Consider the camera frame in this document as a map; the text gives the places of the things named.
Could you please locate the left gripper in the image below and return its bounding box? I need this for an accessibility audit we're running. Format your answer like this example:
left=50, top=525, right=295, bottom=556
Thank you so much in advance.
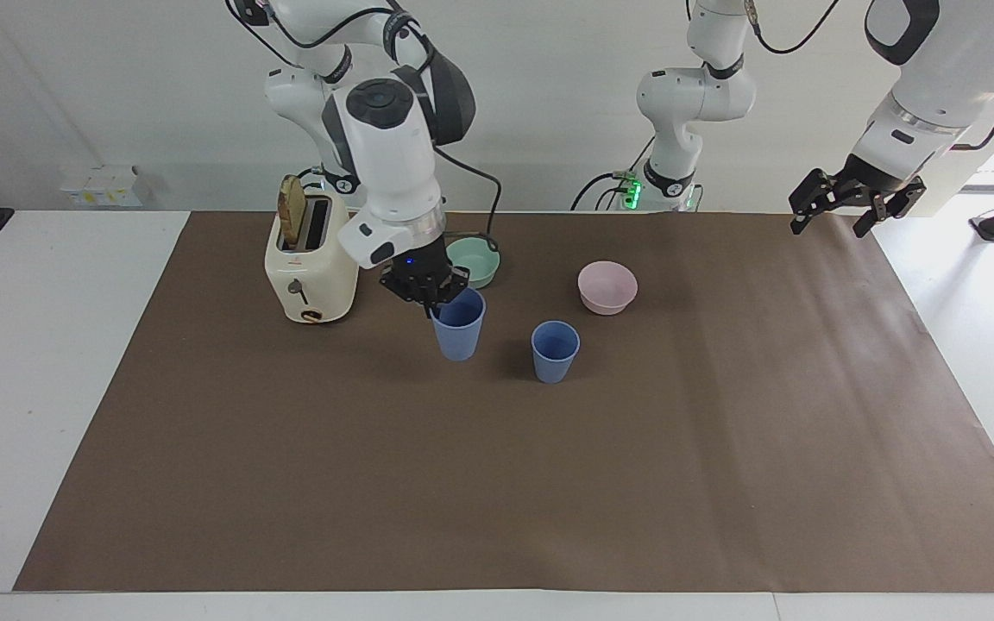
left=788, top=154, right=928, bottom=240

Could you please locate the white box with yellow labels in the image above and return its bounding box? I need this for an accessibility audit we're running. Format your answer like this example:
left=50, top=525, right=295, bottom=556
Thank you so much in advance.
left=60, top=164, right=143, bottom=209

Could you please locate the blue plastic cup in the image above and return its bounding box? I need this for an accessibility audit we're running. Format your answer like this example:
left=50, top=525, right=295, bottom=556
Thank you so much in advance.
left=430, top=287, right=488, bottom=362
left=531, top=321, right=582, bottom=385

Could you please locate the pink bowl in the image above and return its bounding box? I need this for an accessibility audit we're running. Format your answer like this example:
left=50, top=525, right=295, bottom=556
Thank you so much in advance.
left=577, top=260, right=639, bottom=317

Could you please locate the green bowl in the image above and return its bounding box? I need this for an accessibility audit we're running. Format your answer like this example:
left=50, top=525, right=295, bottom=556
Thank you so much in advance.
left=445, top=237, right=502, bottom=291

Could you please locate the cream toaster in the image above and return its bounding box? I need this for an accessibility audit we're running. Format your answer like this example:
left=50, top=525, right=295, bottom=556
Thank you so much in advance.
left=264, top=191, right=360, bottom=325

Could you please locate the toast slice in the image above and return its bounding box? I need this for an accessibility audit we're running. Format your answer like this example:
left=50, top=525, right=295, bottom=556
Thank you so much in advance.
left=279, top=174, right=309, bottom=252

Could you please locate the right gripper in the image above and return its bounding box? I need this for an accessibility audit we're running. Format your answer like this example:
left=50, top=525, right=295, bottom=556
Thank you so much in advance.
left=379, top=236, right=472, bottom=321

